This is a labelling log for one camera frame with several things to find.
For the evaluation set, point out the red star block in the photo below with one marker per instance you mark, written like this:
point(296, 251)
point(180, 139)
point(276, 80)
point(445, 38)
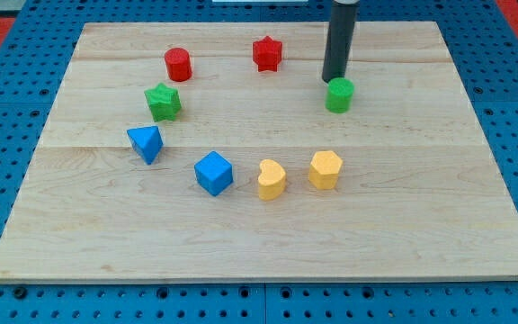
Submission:
point(267, 54)

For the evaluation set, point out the green star block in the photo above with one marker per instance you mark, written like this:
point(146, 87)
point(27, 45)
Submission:
point(163, 102)

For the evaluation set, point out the yellow heart block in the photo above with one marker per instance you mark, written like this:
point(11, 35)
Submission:
point(271, 181)

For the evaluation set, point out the blue cube block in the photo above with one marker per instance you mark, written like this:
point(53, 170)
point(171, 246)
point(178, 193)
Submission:
point(214, 173)

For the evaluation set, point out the yellow hexagon block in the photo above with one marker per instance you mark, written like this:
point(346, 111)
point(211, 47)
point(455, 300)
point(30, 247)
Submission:
point(324, 169)

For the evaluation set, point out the wooden board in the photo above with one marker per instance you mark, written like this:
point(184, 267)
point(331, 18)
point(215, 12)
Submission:
point(419, 196)

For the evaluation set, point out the green cylinder block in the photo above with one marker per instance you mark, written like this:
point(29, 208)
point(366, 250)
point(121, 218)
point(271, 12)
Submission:
point(339, 95)

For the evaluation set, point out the blue triangle block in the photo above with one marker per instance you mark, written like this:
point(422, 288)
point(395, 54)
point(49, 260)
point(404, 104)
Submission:
point(146, 141)

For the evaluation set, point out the red cylinder block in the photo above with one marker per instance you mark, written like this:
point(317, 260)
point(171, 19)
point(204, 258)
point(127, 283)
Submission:
point(178, 64)

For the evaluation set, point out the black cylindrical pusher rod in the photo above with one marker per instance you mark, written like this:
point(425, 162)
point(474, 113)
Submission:
point(339, 37)

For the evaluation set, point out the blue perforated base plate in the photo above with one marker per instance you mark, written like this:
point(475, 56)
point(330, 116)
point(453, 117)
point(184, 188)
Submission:
point(34, 58)

